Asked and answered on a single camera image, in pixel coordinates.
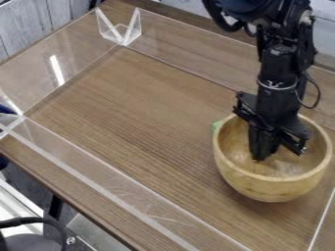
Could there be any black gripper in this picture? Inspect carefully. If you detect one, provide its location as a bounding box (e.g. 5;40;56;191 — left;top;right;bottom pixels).
234;80;311;161

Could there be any green foam block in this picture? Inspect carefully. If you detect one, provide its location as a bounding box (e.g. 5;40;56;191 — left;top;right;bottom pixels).
211;120;223;132

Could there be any brown wooden bowl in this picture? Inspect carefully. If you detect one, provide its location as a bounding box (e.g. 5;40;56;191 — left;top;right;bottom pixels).
212;114;334;202

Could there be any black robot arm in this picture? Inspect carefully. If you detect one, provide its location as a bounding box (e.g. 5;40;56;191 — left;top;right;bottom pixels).
201;0;316;161

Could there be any black table leg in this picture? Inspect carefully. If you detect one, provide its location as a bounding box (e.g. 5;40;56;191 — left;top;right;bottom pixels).
48;195;64;220

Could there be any blue object at left edge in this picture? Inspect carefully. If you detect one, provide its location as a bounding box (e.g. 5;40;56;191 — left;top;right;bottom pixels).
0;104;16;115

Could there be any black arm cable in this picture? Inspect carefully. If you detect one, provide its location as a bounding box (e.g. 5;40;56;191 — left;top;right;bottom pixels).
295;73;322;110

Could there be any clear acrylic corner bracket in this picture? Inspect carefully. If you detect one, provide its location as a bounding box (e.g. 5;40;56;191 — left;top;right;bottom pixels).
95;8;143;46

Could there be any black cable loop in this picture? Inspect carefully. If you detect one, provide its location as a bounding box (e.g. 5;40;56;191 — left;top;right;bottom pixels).
0;216;71;251

